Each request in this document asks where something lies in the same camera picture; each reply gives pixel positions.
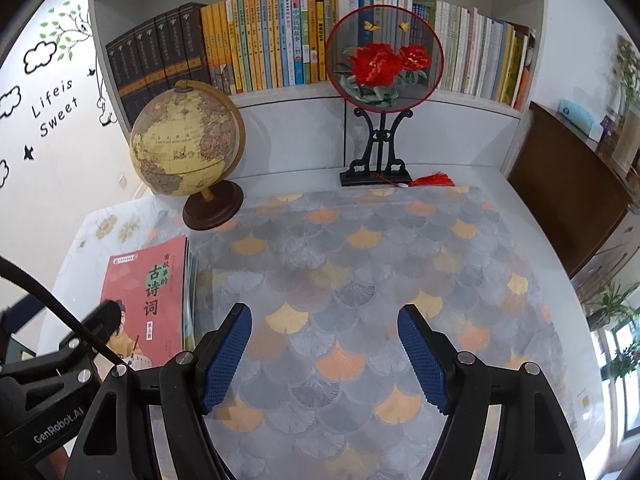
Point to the potted plant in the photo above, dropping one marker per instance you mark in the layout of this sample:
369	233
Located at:
610	305
620	362
627	70

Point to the green tree wall sticker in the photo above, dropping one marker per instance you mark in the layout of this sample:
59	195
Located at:
56	26

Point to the red flower fan ornament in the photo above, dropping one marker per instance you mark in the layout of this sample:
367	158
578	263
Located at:
385	60

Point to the red cover book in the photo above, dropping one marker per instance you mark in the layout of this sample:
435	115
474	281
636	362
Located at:
150	280

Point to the dark hardcover volume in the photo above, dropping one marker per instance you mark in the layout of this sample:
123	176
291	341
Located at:
177	45
120	75
195	40
142	65
162	50

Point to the row of yellow spine books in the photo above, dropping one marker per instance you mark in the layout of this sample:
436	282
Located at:
270	40

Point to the brown wooden cabinet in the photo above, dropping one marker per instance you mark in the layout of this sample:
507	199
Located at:
560	185

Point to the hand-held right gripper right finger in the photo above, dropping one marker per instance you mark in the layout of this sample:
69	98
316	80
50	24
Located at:
422	360

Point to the antique style globe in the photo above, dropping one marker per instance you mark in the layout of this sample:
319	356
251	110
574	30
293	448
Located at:
175	145

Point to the row of pale spine books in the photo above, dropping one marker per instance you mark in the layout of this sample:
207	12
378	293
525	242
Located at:
465	45

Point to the light blue box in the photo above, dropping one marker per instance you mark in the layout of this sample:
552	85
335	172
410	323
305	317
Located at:
580	115

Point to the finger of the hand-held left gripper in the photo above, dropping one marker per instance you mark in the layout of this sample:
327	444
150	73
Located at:
75	360

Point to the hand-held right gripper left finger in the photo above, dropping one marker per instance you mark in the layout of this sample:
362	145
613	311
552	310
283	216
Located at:
225	360

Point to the black lettering wall sticker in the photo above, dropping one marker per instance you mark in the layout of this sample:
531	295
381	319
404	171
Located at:
50	110

